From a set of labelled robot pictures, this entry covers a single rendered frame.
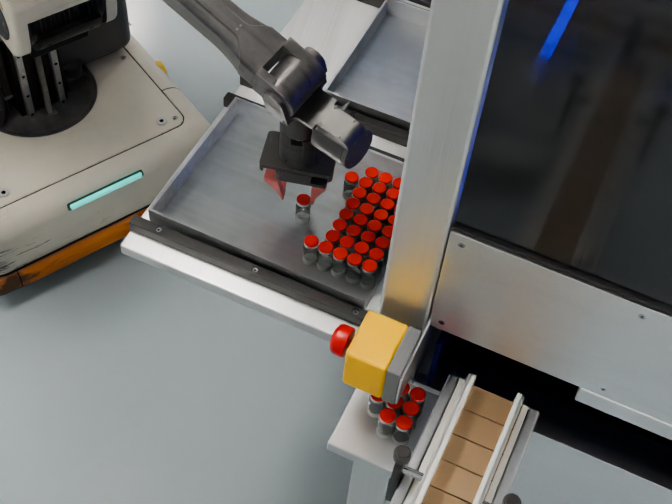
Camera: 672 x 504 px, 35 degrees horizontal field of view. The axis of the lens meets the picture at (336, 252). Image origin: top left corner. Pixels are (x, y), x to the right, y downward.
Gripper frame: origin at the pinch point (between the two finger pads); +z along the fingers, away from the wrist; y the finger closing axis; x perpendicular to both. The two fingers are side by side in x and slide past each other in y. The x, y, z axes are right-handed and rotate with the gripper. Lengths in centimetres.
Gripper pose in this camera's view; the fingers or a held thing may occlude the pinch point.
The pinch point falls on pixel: (298, 195)
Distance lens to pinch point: 152.6
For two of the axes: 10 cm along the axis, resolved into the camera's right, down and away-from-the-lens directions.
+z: -0.6, 5.9, 8.0
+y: 9.8, 1.8, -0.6
